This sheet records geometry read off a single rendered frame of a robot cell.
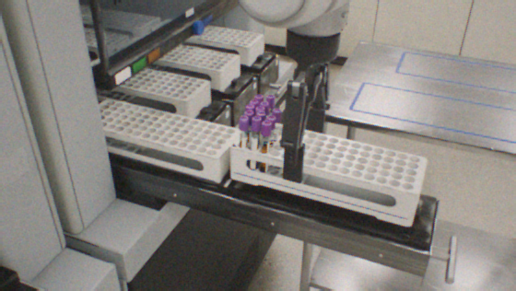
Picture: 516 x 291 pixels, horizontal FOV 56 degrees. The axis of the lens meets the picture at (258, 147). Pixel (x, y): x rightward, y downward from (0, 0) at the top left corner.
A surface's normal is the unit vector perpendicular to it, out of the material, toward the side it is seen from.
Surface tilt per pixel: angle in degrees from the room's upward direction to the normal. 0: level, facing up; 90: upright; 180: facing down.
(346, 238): 90
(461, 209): 0
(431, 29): 90
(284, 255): 0
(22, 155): 90
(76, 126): 90
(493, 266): 0
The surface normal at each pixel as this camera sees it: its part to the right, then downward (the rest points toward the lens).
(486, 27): -0.38, 0.51
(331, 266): 0.01, -0.83
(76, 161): 0.92, 0.22
